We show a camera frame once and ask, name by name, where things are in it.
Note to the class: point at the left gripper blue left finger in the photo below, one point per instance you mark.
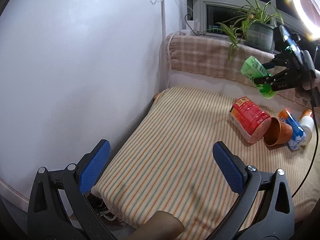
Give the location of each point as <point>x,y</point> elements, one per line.
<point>58,205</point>

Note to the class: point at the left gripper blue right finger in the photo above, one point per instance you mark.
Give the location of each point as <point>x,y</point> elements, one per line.
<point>264,207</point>

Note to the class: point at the green plastic cup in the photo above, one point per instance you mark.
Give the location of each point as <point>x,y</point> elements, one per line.
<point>252,69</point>

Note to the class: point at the white cup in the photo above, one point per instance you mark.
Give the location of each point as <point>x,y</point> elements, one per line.
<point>307,124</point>

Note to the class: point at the orange paper cup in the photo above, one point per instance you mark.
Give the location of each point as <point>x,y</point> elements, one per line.
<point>278,133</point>

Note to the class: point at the grey plant pot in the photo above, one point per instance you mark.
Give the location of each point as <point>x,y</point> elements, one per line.
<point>260,36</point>

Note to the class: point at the black shoe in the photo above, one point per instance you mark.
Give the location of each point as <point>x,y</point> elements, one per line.
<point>101,209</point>

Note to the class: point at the green spider plant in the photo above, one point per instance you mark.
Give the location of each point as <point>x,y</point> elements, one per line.
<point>252,11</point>

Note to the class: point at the beige plaid blanket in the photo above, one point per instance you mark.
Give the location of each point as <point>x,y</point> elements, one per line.
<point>203,62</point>

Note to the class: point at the brown cardboard tube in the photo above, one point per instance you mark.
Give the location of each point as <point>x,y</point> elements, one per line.
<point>162,225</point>

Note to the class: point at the striped cream cushion cover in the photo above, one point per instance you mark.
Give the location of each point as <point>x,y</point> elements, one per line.
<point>167,164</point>

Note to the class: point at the white power adapter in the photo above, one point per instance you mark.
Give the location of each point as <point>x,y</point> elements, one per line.
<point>192,25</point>

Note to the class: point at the ring light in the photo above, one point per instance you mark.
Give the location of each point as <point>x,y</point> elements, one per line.
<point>308,13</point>

